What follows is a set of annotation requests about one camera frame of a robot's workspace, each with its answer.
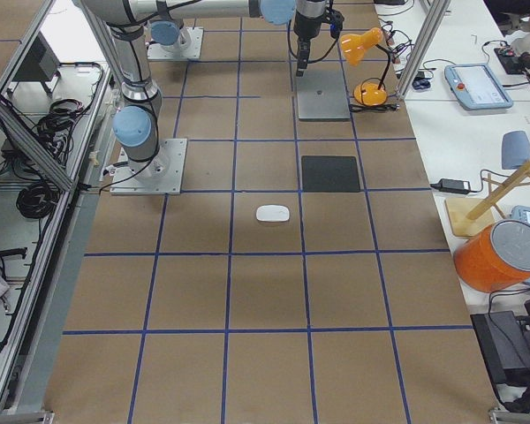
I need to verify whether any white computer mouse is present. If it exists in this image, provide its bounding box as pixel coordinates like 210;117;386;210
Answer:
255;204;291;223

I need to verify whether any black power adapter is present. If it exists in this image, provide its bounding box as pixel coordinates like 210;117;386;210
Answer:
430;178;471;195

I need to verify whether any orange cylindrical container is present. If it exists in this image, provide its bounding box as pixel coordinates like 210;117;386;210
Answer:
453;219;530;292

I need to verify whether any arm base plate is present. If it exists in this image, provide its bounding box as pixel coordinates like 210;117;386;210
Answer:
148;21;203;62
109;138;187;195

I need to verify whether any silver closed laptop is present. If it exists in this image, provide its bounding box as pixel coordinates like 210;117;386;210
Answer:
296;69;350;122

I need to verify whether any black box on desk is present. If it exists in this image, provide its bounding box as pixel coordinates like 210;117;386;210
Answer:
471;311;530;387

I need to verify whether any orange desk lamp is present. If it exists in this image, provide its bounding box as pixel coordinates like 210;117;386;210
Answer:
339;27;390;107

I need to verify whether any aluminium frame post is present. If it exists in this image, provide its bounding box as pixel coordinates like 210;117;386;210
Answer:
396;0;451;101

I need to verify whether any black lamp cable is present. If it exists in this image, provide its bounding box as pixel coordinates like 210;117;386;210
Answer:
350;102;401;113

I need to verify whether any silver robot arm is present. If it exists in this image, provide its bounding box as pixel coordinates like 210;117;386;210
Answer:
81;1;328;178
149;19;190;49

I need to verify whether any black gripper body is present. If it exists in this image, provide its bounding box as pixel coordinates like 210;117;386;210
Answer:
293;0;327;37

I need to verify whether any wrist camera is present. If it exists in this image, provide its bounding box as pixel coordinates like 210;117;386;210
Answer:
325;7;345;40

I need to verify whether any wooden stand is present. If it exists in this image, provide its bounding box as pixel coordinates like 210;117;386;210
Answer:
445;159;530;239

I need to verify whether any black mousepad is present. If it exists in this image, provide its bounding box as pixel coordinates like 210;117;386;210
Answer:
301;155;361;193

